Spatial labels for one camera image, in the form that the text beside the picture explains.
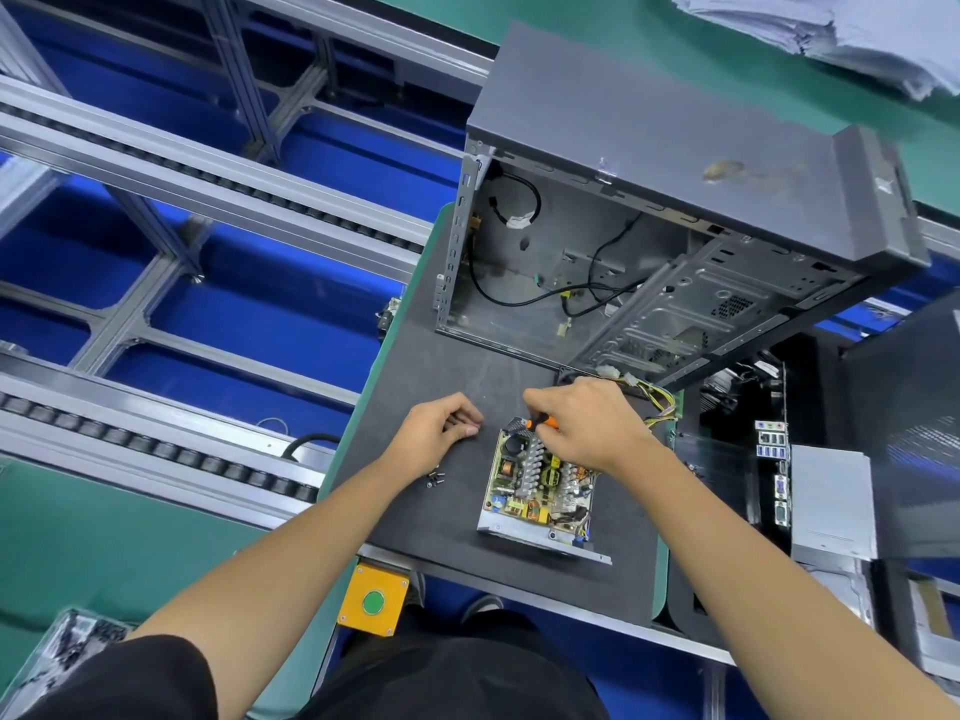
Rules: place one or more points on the person's right hand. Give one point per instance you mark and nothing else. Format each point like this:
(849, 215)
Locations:
(593, 420)

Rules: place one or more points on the person's left hand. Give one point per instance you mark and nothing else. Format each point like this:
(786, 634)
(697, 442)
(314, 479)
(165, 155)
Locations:
(435, 427)

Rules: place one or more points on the small pile of screws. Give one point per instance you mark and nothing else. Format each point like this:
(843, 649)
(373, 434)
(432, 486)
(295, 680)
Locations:
(434, 475)

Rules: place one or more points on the power supply circuit board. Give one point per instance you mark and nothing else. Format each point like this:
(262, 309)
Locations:
(540, 487)

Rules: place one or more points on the silver power supply unit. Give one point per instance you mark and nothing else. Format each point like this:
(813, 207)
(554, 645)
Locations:
(548, 540)

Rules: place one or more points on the person's left forearm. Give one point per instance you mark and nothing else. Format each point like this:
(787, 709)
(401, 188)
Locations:
(278, 577)

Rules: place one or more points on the person's right forearm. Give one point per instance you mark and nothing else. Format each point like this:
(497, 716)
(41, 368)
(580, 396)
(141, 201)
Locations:
(780, 592)

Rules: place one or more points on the person's left shoe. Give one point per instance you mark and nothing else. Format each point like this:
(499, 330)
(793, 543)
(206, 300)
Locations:
(483, 607)

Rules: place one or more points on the person's black trousers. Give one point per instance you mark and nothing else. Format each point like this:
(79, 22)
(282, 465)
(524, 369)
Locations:
(465, 675)

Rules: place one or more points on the person's black shirt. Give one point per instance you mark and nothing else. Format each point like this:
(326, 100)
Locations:
(105, 682)

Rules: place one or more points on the dark grey foam mat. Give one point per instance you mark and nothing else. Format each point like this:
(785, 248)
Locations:
(435, 502)

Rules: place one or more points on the processor cooler with fan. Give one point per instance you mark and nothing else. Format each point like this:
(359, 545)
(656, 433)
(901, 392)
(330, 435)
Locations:
(735, 385)

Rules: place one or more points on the green motherboard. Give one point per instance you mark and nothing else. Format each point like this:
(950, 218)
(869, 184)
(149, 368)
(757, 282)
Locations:
(758, 442)

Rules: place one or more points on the yellow box with green button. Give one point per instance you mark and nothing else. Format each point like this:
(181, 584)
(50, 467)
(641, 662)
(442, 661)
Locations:
(372, 600)

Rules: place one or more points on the black foam tray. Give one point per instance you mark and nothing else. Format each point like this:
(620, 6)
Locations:
(690, 592)

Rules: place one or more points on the silver optical drive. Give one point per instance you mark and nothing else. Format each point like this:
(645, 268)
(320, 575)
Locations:
(833, 495)

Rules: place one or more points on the grey computer tower case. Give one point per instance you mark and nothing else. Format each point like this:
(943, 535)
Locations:
(660, 112)

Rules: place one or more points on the dark grey case side panel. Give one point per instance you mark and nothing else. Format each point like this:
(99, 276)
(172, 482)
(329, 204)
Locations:
(915, 427)

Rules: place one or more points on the clear plastic screw box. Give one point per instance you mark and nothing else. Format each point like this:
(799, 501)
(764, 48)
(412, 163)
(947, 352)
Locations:
(60, 652)

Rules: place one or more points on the stack of white papers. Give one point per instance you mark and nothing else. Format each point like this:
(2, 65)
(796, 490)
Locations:
(840, 30)

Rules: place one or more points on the aluminium conveyor frame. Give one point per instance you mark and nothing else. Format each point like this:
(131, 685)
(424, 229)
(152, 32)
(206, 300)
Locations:
(180, 157)

